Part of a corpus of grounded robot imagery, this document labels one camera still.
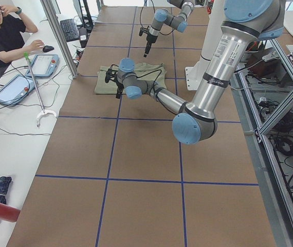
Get far teach pendant tablet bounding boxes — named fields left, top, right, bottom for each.
left=27, top=54, right=59, bottom=79

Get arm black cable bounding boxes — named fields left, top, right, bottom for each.
left=136, top=69, right=162, bottom=91
left=139, top=0, right=174, bottom=37

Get green long-sleeve shirt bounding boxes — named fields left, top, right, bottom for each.
left=94, top=62, right=168, bottom=96

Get red cylinder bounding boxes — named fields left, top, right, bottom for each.
left=0, top=199, right=21, bottom=223

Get aluminium frame rack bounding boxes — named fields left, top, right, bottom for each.
left=231, top=28, right=293, bottom=246

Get person in black shirt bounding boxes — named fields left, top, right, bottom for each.
left=0, top=5, right=45, bottom=77

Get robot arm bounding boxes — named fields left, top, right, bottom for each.
left=106, top=1, right=285, bottom=144
left=139, top=1, right=196, bottom=58

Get teach pendant tablet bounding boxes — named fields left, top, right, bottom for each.
left=0, top=75, right=34, bottom=106
left=27, top=54, right=59, bottom=79

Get white reacher grabber stick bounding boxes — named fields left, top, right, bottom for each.
left=24, top=52, right=58, bottom=128

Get aluminium frame post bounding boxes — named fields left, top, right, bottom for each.
left=40, top=0, right=78, bottom=79

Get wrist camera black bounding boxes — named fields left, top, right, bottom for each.
left=105, top=66, right=118, bottom=83
left=139, top=26, right=149, bottom=37

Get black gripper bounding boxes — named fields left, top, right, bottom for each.
left=116, top=80, right=124, bottom=99
left=143, top=33, right=157, bottom=57

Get black computer mouse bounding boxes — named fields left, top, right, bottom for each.
left=42, top=45, right=54, bottom=52

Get black power adapter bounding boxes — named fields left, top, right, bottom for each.
left=78, top=27, right=88, bottom=48

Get near teach pendant tablet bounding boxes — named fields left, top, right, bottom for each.
left=0, top=75, right=34, bottom=106

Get black keyboard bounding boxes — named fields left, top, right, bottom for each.
left=60, top=19, right=79, bottom=42

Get folded dark blue umbrella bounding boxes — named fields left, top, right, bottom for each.
left=0, top=176, right=12, bottom=204

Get white pedestal column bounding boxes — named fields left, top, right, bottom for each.
left=185, top=0, right=225, bottom=91

